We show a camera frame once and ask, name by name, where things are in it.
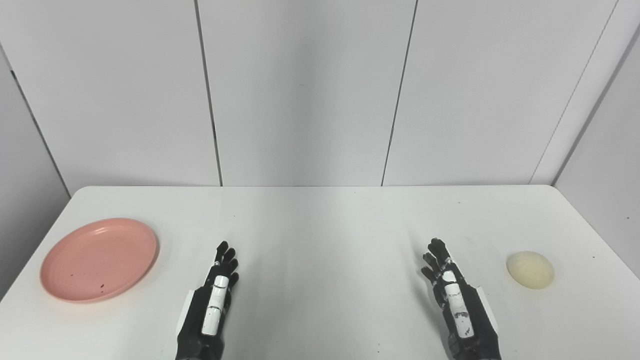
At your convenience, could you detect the pale yellow steamed bun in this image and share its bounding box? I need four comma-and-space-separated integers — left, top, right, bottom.
506, 250, 555, 290

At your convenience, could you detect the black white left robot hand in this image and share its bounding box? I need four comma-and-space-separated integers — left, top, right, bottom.
175, 241, 240, 360

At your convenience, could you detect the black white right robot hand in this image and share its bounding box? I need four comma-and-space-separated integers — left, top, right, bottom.
421, 238, 502, 360

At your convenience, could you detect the pink round plate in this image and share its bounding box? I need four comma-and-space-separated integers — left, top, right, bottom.
40, 217, 159, 304

